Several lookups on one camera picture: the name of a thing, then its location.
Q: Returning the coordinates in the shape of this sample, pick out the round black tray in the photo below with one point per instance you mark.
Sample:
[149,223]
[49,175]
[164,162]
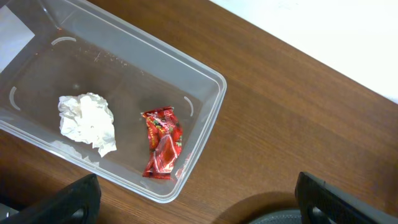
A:
[292,216]

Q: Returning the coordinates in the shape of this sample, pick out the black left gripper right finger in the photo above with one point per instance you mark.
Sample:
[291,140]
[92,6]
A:
[320,202]

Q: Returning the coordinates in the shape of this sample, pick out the clear plastic bin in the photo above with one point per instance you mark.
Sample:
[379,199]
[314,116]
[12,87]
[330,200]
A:
[51,49]

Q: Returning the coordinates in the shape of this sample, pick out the red snack wrapper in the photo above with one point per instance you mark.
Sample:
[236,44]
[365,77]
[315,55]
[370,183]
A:
[164,133]

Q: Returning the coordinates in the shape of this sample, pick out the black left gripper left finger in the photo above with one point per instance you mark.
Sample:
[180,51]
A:
[78,202]

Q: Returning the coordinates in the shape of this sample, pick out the white tissue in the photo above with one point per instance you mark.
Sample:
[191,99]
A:
[86,118]

